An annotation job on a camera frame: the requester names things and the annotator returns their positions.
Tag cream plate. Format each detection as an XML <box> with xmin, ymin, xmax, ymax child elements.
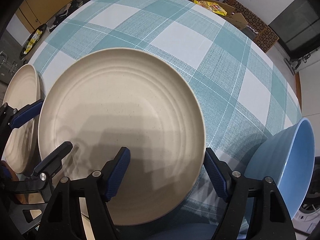
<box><xmin>38</xmin><ymin>48</ymin><xmax>206</xmax><ymax>225</ymax></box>
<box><xmin>3</xmin><ymin>64</ymin><xmax>41</xmax><ymax>173</ymax></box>

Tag light blue bowl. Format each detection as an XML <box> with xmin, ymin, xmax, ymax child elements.
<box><xmin>245</xmin><ymin>118</ymin><xmax>315</xmax><ymax>218</ymax></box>

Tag trash bin with wrappers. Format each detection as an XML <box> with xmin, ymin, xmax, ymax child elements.
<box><xmin>19</xmin><ymin>23</ymin><xmax>47</xmax><ymax>60</ymax></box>

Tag white washing machine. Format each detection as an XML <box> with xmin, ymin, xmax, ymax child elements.
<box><xmin>292</xmin><ymin>157</ymin><xmax>319</xmax><ymax>236</ymax></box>

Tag wooden door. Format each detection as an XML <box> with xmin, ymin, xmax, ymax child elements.
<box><xmin>16</xmin><ymin>0</ymin><xmax>72</xmax><ymax>33</ymax></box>

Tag upright vacuum cleaner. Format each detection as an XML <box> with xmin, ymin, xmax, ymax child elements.
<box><xmin>284</xmin><ymin>53</ymin><xmax>311</xmax><ymax>75</ymax></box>

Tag patterned brown doormat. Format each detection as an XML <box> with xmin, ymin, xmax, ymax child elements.
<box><xmin>223</xmin><ymin>0</ymin><xmax>279</xmax><ymax>53</ymax></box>

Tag cardboard box with snacks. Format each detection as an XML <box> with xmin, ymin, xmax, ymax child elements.
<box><xmin>191</xmin><ymin>0</ymin><xmax>248</xmax><ymax>30</ymax></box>

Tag black framed glass door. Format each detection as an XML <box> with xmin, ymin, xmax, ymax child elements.
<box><xmin>270</xmin><ymin>0</ymin><xmax>319</xmax><ymax>59</ymax></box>

